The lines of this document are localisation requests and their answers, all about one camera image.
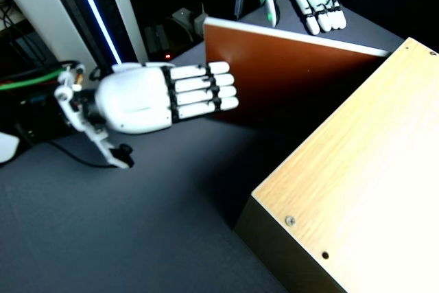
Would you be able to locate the black device with red light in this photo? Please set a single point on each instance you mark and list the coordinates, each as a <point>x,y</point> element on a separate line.
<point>161,40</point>

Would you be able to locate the blue-white light strip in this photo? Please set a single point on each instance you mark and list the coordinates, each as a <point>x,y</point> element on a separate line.
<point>97,15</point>

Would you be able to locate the grey table cloth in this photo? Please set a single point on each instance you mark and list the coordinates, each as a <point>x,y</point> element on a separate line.
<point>120,221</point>

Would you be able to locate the light wooden box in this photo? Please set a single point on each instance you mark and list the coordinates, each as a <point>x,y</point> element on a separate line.
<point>360,169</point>

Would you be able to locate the reddish-brown wooden board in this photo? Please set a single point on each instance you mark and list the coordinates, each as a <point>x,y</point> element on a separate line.
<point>274,66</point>

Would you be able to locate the white column stand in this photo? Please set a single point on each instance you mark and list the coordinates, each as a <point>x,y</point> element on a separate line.
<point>44,8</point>

